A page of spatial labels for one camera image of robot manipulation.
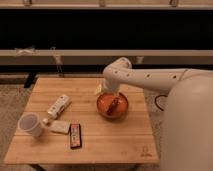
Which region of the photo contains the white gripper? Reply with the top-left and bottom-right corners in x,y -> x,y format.
94,79 -> 120,95

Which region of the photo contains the red chili pepper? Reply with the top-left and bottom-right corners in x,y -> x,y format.
106,97 -> 119,115

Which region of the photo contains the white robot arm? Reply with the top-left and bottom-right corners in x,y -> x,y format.
95,57 -> 213,171

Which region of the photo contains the white tube bottle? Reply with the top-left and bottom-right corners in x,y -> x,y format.
42,94 -> 71,125

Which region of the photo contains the dark candy bar wrapper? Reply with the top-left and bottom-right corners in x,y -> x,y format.
70,124 -> 82,149

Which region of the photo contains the wooden table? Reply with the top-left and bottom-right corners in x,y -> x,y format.
4,78 -> 158,164

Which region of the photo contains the white sponge block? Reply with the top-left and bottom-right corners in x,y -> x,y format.
49,120 -> 70,134

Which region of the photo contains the white paper cup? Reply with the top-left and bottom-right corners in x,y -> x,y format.
18,113 -> 43,137

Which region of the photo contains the black cable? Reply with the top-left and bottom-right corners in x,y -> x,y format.
154,94 -> 169,112

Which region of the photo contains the grey metal rail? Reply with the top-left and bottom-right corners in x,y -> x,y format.
0,49 -> 213,66

